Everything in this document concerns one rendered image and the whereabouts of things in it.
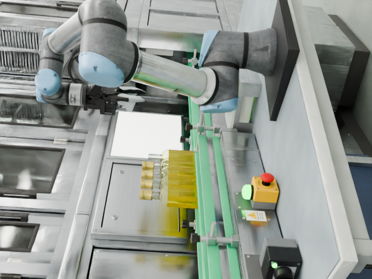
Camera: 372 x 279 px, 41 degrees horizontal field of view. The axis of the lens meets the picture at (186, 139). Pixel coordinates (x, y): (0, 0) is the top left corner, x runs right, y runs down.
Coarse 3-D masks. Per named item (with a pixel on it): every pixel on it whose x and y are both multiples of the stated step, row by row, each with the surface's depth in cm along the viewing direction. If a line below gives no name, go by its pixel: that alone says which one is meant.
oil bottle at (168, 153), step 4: (164, 152) 190; (168, 152) 190; (172, 152) 190; (176, 152) 190; (180, 152) 191; (184, 152) 191; (188, 152) 191; (192, 152) 191; (164, 156) 188; (168, 156) 188; (172, 156) 188; (176, 156) 188; (180, 156) 188; (184, 156) 188; (188, 156) 189; (192, 156) 189
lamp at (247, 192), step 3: (246, 186) 145; (249, 186) 146; (252, 186) 146; (243, 189) 146; (246, 189) 145; (249, 189) 145; (252, 189) 145; (243, 192) 146; (246, 192) 145; (249, 192) 144; (252, 192) 144; (243, 195) 146; (246, 195) 145; (249, 195) 145; (252, 195) 145; (246, 198) 145; (249, 198) 145; (252, 198) 145
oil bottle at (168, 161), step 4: (164, 160) 185; (168, 160) 185; (172, 160) 186; (176, 160) 186; (180, 160) 186; (184, 160) 186; (188, 160) 187; (192, 160) 187; (164, 164) 183; (168, 164) 183; (172, 164) 183; (176, 164) 183; (180, 164) 184; (184, 164) 184; (188, 164) 184; (192, 164) 184; (160, 168) 185
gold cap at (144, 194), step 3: (141, 192) 170; (144, 192) 170; (147, 192) 170; (150, 192) 170; (141, 195) 170; (144, 195) 170; (147, 195) 170; (150, 195) 170; (141, 198) 170; (144, 198) 170; (147, 198) 170; (150, 198) 170
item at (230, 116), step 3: (231, 111) 202; (234, 111) 184; (225, 114) 201; (228, 114) 201; (231, 114) 185; (234, 114) 186; (225, 117) 200; (228, 117) 199; (231, 117) 186; (228, 120) 197; (231, 120) 186; (228, 123) 194; (231, 123) 187; (228, 126) 193; (231, 126) 188
